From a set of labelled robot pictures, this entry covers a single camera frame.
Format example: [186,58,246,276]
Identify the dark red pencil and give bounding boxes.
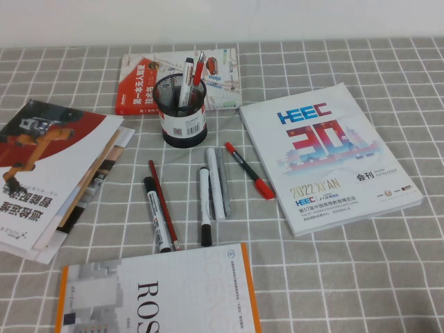
[148,160,182,252]

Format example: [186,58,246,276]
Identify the white marker black cap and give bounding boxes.
[198,166,214,248]
[143,176,173,253]

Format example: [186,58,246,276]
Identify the black mesh pen holder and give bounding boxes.
[153,76,209,148]

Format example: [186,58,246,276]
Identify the red gel pen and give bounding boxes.
[191,51,206,101]

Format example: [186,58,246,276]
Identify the thick white paint marker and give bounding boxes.
[205,147,228,223]

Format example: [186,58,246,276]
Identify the red capped black marker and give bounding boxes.
[224,141,276,201]

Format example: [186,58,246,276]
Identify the silver grey marker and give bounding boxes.
[215,148,232,219]

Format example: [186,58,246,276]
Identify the white marker grey cap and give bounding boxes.
[178,57,196,108]

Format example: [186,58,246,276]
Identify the white HEEC show catalogue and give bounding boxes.
[239,82,425,239]

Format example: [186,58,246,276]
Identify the red book with map cover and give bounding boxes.
[114,48,243,117]

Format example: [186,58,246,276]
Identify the brochure with brown photo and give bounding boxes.
[55,125,137,230]

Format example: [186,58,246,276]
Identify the ROS book orange edge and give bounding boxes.
[54,242,262,333]

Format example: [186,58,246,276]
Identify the red brochure orange robot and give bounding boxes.
[0,99,125,253]

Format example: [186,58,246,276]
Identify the plain white brochure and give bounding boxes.
[0,227,69,266]

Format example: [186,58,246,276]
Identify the grey checked tablecloth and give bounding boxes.
[0,36,444,333]

